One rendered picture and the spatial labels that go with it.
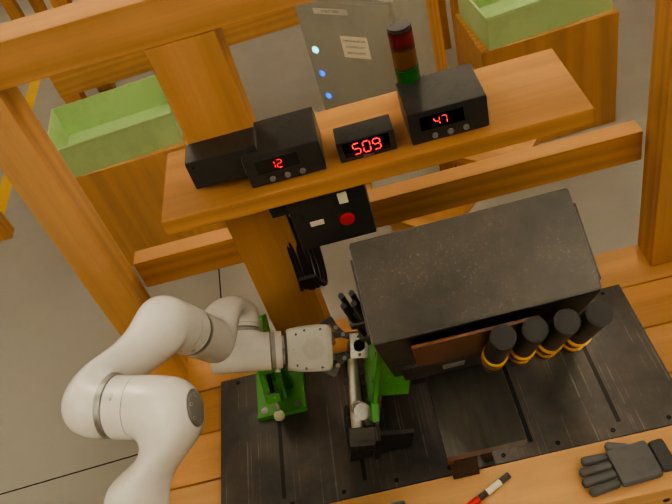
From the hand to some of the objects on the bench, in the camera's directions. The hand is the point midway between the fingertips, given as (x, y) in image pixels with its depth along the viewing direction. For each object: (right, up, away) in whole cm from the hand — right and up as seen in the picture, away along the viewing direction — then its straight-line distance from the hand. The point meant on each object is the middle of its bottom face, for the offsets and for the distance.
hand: (354, 344), depth 159 cm
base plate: (+20, -17, +21) cm, 34 cm away
